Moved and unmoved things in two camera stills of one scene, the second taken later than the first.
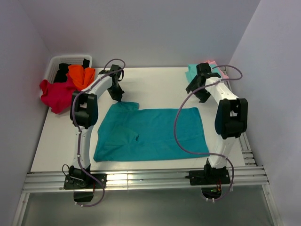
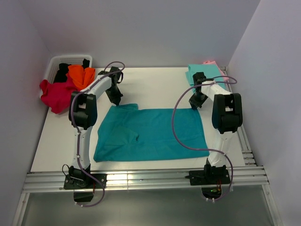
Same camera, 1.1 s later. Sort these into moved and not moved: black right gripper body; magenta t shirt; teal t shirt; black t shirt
Moved: black right gripper body
Not moved: teal t shirt; magenta t shirt; black t shirt
